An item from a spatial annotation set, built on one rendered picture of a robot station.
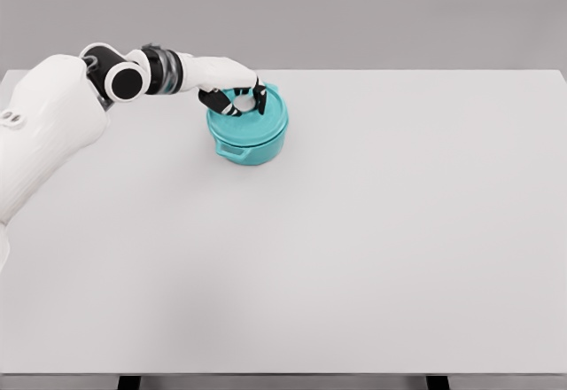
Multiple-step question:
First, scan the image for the teal pot lid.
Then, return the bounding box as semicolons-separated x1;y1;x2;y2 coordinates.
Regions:
206;82;290;149

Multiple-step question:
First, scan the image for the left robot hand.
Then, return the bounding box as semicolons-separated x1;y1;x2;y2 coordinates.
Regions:
196;56;268;118

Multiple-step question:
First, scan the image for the teal pot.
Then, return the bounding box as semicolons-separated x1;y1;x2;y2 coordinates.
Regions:
207;117;289;168

